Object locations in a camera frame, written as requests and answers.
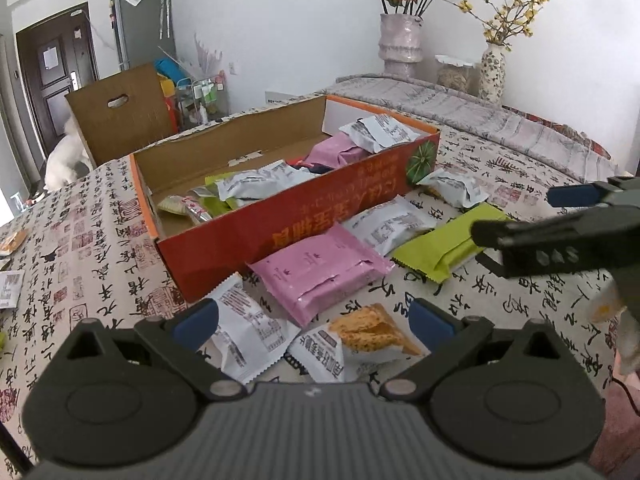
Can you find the grey refrigerator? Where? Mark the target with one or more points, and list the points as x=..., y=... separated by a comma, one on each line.
x=143, y=34

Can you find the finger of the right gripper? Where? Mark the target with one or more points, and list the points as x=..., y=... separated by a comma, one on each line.
x=583, y=195

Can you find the pink snack pack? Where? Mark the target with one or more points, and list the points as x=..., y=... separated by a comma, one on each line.
x=320, y=271
x=335, y=152

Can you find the folded grey blanket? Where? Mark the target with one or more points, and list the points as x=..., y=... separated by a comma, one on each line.
x=465, y=113

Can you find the yellow flower branches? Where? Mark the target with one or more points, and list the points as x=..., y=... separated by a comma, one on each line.
x=509, y=19

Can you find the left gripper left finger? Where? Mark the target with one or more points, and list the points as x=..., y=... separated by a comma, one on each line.
x=119, y=396

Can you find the pink ribbed vase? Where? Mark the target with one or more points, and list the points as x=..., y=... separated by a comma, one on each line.
x=400, y=44

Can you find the wire storage cart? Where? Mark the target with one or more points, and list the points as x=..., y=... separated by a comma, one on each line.
x=200, y=102

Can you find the red cardboard box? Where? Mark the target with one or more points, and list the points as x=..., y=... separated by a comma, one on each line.
x=287, y=199

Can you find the dark brown door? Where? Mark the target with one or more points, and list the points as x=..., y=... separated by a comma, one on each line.
x=57, y=58

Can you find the long striped sesame snack pack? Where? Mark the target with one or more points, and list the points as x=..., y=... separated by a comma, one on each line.
x=185, y=206

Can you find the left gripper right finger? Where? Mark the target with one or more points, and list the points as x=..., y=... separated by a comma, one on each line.
x=501, y=397

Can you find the floral white vase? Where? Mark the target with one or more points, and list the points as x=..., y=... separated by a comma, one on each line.
x=492, y=74

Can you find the long green snack bar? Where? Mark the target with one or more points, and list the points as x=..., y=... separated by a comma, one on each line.
x=437, y=253

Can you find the clear snack jar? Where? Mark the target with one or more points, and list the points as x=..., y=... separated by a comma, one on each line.
x=454, y=74

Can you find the white cat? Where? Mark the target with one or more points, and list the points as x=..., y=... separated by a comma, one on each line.
x=69, y=161

